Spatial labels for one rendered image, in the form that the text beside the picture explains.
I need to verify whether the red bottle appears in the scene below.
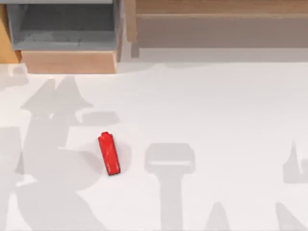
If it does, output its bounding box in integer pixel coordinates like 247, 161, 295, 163
98, 131, 121, 177

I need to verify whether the pale wooden drawer front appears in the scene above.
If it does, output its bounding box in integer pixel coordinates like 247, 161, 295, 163
21, 50, 117, 74

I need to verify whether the wooden cupboard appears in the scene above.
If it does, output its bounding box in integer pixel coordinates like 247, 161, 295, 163
0, 4, 22, 64

